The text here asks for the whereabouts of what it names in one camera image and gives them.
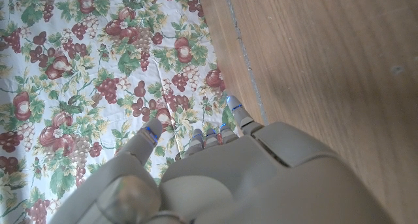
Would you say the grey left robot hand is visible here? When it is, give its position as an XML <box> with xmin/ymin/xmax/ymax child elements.
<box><xmin>48</xmin><ymin>95</ymin><xmax>396</xmax><ymax>224</ymax></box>

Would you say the grey tape outline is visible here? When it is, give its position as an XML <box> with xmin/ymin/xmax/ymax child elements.
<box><xmin>221</xmin><ymin>0</ymin><xmax>269</xmax><ymax>125</ymax></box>

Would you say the floral fruit print backdrop cloth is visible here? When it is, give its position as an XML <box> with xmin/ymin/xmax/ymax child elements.
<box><xmin>0</xmin><ymin>0</ymin><xmax>239</xmax><ymax>224</ymax></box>

